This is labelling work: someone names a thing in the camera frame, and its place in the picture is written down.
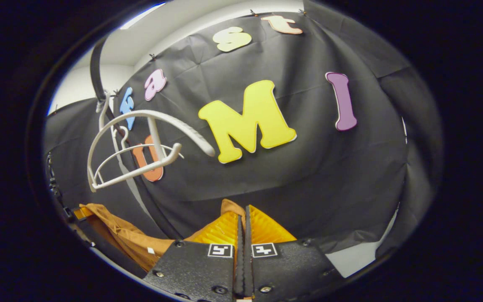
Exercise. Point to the white plastic clothes hanger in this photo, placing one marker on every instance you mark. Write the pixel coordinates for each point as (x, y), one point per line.
(141, 146)
(154, 134)

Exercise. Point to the black clothes rack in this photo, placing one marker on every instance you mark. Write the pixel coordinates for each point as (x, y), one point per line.
(97, 71)

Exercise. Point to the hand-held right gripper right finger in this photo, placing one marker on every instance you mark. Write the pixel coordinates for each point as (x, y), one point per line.
(287, 268)

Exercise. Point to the brown jacket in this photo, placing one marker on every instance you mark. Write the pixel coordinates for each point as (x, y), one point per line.
(120, 235)

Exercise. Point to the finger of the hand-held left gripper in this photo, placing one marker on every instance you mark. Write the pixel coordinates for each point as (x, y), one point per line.
(83, 212)

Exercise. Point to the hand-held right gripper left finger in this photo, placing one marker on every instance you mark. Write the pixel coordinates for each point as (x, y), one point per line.
(195, 272)

